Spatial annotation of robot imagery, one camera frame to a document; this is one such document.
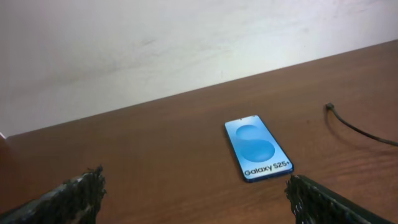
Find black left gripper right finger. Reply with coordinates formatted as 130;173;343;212
285;175;390;224

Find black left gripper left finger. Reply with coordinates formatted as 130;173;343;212
1;166;106;224

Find blue Galaxy smartphone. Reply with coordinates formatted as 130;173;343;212
224;115;294;182

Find black USB charging cable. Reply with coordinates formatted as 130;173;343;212
325;103;398;147

